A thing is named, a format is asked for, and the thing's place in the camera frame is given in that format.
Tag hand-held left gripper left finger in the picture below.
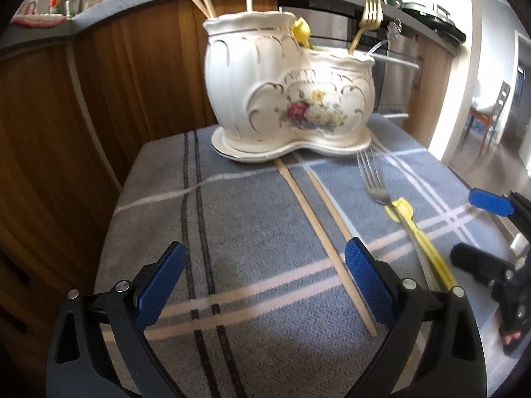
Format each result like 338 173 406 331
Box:
45 241 187 398

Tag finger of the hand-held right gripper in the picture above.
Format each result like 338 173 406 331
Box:
450 242 512 289
468 188 516 218

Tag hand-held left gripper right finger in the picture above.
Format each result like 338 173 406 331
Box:
345 238 486 398

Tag yellow plastic utensil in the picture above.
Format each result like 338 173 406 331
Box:
291 17 316 49
386 199 457 291

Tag silver fork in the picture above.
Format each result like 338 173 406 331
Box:
356 148 446 291

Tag silver flower-handled spoon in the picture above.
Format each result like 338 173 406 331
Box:
365 19 402 56

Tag gold fork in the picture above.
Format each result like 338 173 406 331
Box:
347 0 382 55

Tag white floral ceramic utensil holder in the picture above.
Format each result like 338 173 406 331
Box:
203 10 376 163

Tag wooden chair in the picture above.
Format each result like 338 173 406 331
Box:
464 82 512 157

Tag grey checked table cloth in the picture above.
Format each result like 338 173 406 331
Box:
93 114 531 398

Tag stainless steel oven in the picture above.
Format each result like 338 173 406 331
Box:
278 5 420 122

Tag wooden base cabinets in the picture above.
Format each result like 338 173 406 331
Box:
0 0 455 341

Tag grey speckled kitchen countertop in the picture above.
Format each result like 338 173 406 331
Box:
0 0 467 52

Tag white dish with red cloth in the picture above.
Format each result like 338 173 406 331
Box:
10 2 68 28

